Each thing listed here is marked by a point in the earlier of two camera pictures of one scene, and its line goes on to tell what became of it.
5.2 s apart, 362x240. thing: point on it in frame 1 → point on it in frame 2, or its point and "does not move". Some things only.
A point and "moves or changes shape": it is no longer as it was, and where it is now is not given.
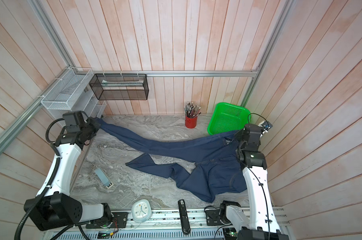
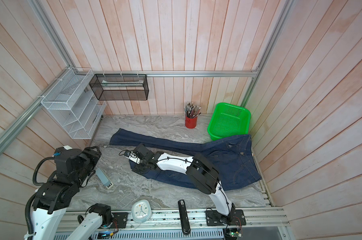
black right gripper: [239, 135] → [138, 169]
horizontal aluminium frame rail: [165, 72] does not move
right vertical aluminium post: [288, 7] does not move
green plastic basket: [226, 117] does not move
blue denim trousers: [215, 168] moves or changes shape
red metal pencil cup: [191, 123] does not move
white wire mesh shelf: [71, 91] does not move
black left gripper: [95, 124] → [89, 152]
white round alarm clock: [141, 210] does not move
